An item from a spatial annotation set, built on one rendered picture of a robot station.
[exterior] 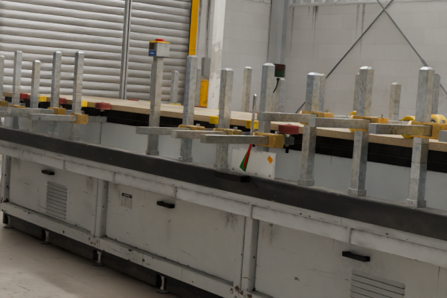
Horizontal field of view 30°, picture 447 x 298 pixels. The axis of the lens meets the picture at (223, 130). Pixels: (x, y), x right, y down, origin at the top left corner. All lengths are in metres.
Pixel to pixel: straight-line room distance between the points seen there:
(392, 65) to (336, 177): 8.97
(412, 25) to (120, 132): 8.00
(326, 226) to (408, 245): 0.36
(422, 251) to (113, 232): 2.26
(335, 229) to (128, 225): 1.74
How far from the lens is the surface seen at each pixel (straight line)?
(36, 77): 4.88
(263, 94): 3.21
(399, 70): 12.07
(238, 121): 3.62
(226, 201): 3.42
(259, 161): 3.21
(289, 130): 3.22
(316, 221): 3.04
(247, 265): 3.64
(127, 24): 6.14
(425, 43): 11.83
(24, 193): 5.55
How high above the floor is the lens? 1.04
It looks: 3 degrees down
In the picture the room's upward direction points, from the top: 4 degrees clockwise
